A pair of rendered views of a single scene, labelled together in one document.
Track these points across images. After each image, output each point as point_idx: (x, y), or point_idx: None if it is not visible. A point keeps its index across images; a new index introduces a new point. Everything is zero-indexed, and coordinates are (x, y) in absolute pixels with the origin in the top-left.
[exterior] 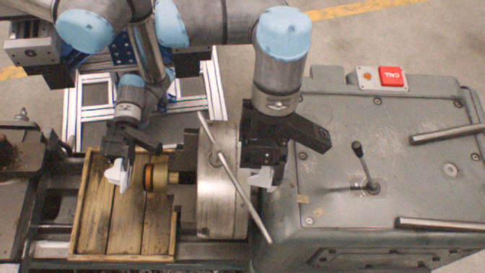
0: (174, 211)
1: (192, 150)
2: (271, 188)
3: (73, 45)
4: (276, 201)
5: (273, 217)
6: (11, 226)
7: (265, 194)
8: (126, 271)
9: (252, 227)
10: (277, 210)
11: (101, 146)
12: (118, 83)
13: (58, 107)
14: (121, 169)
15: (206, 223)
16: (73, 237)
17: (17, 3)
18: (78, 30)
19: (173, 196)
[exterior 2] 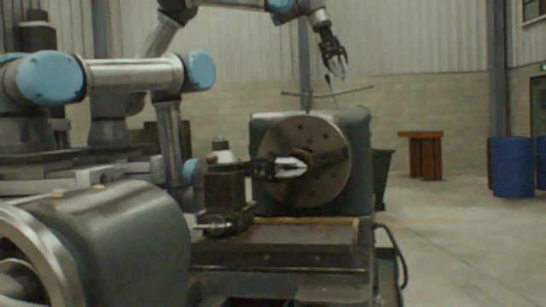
0: (311, 217)
1: (288, 137)
2: (347, 70)
3: (200, 82)
4: (341, 112)
5: (351, 112)
6: (314, 227)
7: (333, 120)
8: None
9: (334, 201)
10: (347, 111)
11: (260, 158)
12: (190, 166)
13: None
14: (287, 157)
15: (345, 139)
16: None
17: (138, 71)
18: (206, 60)
19: (317, 155)
